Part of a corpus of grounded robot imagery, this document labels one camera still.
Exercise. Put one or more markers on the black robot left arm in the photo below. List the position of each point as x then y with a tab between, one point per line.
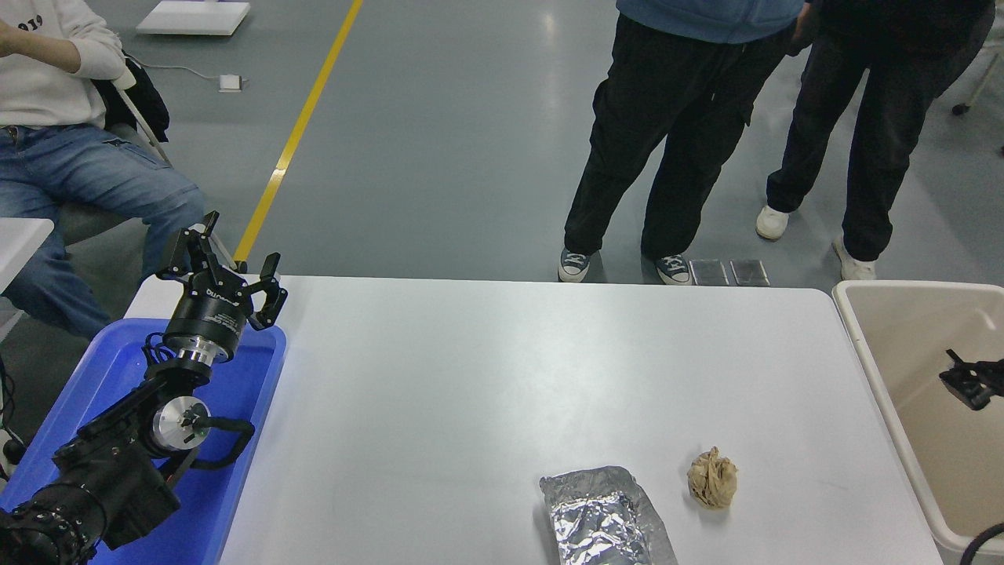
118	471

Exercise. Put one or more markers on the white wheeled chair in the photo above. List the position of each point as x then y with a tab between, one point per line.
976	86

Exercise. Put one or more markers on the crinkled foil tray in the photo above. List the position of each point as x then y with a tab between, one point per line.
600	518

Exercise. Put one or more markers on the white flat board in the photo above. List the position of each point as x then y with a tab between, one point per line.
192	16

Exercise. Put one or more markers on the crumpled tan paper ball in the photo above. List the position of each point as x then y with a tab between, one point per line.
712	479

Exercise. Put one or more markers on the white power adapter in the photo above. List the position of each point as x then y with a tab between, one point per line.
230	82

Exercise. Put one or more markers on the large pale bin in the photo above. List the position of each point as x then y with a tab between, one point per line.
902	345

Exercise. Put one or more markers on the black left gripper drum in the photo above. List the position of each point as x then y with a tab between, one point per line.
208	318

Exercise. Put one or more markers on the metal floor plate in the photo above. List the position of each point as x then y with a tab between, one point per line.
749	271
710	271

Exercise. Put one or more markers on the seated person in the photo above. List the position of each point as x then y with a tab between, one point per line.
70	173

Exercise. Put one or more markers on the white side table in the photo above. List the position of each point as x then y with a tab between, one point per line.
20	243

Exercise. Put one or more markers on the blue plastic tray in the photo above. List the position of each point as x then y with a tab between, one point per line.
227	471

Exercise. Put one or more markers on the black bag on chair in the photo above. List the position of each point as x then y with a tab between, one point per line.
145	102

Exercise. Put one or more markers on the grey folding chair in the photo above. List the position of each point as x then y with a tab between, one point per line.
94	220

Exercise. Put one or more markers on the standing person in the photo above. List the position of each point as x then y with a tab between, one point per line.
878	118
674	118

